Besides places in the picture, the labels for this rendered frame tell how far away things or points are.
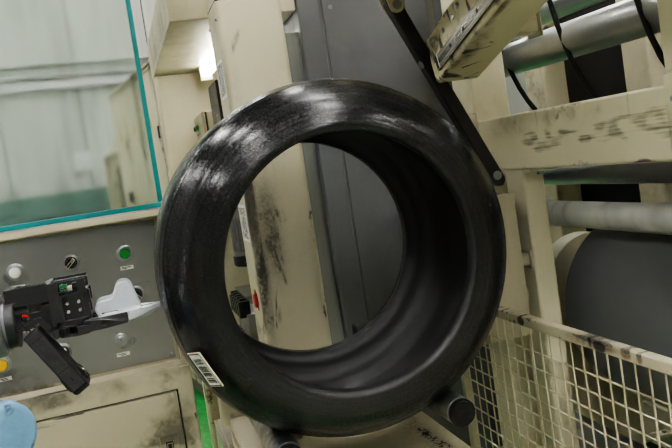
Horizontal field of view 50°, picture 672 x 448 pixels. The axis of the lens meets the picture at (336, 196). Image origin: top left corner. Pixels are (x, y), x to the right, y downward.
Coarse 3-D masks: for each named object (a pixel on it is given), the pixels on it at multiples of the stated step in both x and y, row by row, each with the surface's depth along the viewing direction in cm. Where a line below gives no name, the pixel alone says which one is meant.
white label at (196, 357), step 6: (192, 354) 102; (198, 354) 100; (192, 360) 103; (198, 360) 102; (204, 360) 100; (198, 366) 103; (204, 366) 101; (204, 372) 103; (210, 372) 101; (210, 378) 102; (216, 378) 101; (210, 384) 104; (216, 384) 102; (222, 384) 101
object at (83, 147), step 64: (0, 0) 160; (64, 0) 164; (128, 0) 167; (0, 64) 160; (64, 64) 164; (128, 64) 168; (0, 128) 160; (64, 128) 164; (128, 128) 168; (0, 192) 160; (64, 192) 164; (128, 192) 168
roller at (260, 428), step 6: (252, 420) 122; (258, 426) 117; (264, 426) 115; (258, 432) 117; (264, 432) 113; (270, 432) 112; (276, 432) 110; (282, 432) 110; (288, 432) 111; (264, 438) 112; (270, 438) 110; (276, 438) 108; (282, 438) 108; (288, 438) 107; (294, 438) 110; (264, 444) 112; (270, 444) 108; (276, 444) 107; (282, 444) 106; (288, 444) 105; (294, 444) 105
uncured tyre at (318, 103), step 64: (256, 128) 103; (320, 128) 105; (384, 128) 107; (448, 128) 113; (192, 192) 102; (448, 192) 132; (192, 256) 100; (448, 256) 136; (192, 320) 101; (384, 320) 136; (448, 320) 129; (256, 384) 103; (320, 384) 131; (384, 384) 109; (448, 384) 113
